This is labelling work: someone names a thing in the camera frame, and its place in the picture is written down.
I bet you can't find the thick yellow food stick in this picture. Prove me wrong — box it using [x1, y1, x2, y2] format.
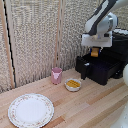
[67, 81, 78, 89]

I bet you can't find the slanted wooden post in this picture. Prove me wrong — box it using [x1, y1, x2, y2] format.
[0, 0, 16, 90]

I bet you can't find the pink cup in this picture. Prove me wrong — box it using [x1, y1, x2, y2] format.
[50, 66, 64, 85]

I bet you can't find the small white bowl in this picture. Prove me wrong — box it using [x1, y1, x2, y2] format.
[64, 78, 82, 93]

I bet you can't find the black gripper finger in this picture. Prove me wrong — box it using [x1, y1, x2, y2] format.
[98, 46, 103, 56]
[89, 46, 93, 56]

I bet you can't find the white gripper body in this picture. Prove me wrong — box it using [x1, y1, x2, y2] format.
[81, 32, 113, 48]

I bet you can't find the floral rimmed white plate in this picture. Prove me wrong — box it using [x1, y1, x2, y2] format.
[7, 93, 55, 128]

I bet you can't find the wide woven screen panel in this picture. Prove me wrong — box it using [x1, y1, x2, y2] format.
[3, 0, 59, 91]

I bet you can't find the narrow woven screen panel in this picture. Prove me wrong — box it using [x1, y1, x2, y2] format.
[0, 9, 11, 94]

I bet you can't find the wooden post beside cup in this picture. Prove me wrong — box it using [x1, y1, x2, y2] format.
[54, 0, 65, 69]

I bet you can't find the thin yellow food stick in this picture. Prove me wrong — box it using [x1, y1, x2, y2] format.
[71, 79, 81, 86]

